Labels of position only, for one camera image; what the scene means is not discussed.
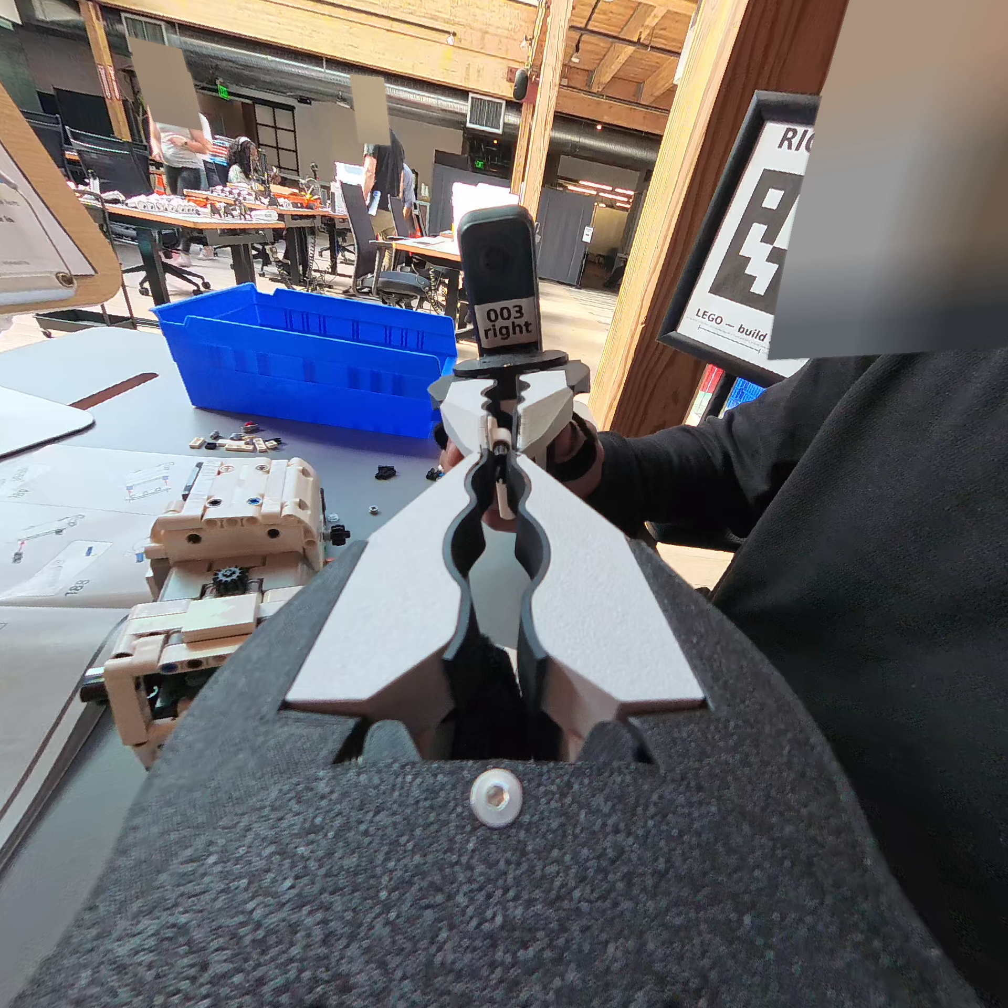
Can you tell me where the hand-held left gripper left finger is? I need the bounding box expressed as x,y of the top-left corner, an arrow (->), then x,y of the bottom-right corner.
282,450 -> 499,761

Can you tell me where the cluster of small lego pieces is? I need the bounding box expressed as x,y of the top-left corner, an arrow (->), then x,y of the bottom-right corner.
187,421 -> 282,456

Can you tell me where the grey ventilation duct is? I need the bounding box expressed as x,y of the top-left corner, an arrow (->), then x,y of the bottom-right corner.
102,16 -> 663,162

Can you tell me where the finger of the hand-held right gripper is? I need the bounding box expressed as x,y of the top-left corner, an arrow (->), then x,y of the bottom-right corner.
508,369 -> 574,467
437,380 -> 507,475

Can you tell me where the person's right forearm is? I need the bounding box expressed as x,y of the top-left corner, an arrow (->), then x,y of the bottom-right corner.
586,354 -> 883,546

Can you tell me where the black framed sign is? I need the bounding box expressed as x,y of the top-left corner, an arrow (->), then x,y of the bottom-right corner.
657,90 -> 820,387

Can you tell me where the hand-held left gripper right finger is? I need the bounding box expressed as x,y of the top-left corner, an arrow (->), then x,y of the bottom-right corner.
500,450 -> 708,765

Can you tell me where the thick wooden pillar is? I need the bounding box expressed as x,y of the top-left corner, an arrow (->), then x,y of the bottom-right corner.
586,0 -> 847,438

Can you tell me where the white flat pad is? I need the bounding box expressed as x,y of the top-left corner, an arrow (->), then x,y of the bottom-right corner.
0,386 -> 96,460

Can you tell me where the lego garbage truck model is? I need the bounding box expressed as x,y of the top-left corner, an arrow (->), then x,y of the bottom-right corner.
81,455 -> 351,769

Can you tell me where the wooden office desk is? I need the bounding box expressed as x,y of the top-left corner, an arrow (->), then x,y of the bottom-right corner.
183,187 -> 351,285
79,193 -> 286,307
390,235 -> 466,316

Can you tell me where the wooden clipboard with paper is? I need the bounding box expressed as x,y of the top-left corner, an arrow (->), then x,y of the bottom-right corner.
0,79 -> 124,318

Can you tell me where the lego instruction booklet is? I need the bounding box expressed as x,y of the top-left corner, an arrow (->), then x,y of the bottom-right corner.
0,443 -> 217,836

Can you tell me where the blue plastic bin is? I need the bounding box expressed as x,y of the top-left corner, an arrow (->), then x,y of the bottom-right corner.
151,283 -> 459,440

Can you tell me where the dark room partition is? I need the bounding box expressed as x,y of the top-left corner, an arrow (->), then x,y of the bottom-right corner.
535,187 -> 597,286

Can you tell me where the slim wooden pillar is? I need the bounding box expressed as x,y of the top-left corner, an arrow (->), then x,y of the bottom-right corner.
516,0 -> 574,225

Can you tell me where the person's right hand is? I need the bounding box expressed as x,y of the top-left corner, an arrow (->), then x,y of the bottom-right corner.
435,402 -> 607,533

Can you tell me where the black mesh office chair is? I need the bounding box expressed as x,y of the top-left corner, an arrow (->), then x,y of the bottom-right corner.
67,126 -> 212,299

